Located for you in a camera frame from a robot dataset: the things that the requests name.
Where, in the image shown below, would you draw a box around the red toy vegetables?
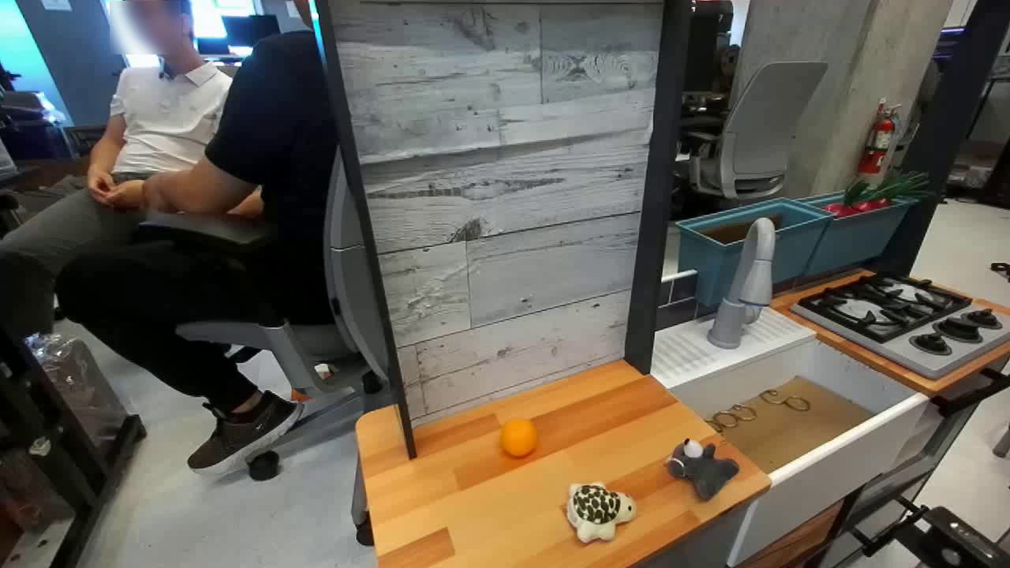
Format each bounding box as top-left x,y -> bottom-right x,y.
826,196 -> 899,220

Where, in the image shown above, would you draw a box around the black metal rack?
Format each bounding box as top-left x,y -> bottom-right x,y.
0,321 -> 149,568

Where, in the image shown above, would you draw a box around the wooden stove counter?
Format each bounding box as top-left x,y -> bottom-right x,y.
769,266 -> 1010,399

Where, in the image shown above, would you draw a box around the green toy vegetable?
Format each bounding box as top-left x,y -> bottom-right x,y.
840,170 -> 937,209

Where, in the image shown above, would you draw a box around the slanted black frame post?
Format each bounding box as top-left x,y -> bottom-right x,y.
313,0 -> 422,462

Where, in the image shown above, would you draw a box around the blue plastic bin with vegetables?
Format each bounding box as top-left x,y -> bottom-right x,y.
803,188 -> 923,283

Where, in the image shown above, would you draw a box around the black metal stand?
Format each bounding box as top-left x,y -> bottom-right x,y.
816,361 -> 1010,568

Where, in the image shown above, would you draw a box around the light grey office chair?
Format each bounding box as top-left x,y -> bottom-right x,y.
684,58 -> 829,204

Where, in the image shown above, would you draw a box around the grey plush toy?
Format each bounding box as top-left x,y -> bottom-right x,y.
664,434 -> 742,503

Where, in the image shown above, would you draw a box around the brown pegboard with hooks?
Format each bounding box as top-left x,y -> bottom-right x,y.
708,372 -> 878,475

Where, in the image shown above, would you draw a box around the grey office chair with armrest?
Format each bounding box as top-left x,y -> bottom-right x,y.
133,154 -> 400,484

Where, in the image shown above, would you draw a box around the person in white shirt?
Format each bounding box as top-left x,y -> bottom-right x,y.
0,0 -> 236,339

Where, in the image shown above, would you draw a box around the tall black frame beam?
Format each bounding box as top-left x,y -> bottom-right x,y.
873,0 -> 1010,278

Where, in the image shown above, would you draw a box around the turtle plush toy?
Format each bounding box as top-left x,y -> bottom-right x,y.
561,478 -> 642,544

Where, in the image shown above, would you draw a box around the person in black shirt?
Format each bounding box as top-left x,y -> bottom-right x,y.
54,29 -> 340,475

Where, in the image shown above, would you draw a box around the wide black frame post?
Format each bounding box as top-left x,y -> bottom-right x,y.
622,0 -> 695,378

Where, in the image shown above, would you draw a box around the red fire extinguisher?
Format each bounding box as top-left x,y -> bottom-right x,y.
856,97 -> 902,183

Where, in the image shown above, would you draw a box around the grey wood-look backdrop panel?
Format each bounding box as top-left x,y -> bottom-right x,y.
328,0 -> 666,426

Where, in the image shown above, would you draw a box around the white toy sink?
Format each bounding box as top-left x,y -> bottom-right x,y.
648,305 -> 948,568

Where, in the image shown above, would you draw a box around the grey toy stove top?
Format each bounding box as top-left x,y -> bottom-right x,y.
791,271 -> 1010,380

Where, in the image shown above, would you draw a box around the wooden countertop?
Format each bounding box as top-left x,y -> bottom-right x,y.
354,357 -> 773,568

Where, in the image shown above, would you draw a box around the orange ball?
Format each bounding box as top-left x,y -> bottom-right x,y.
498,417 -> 543,459

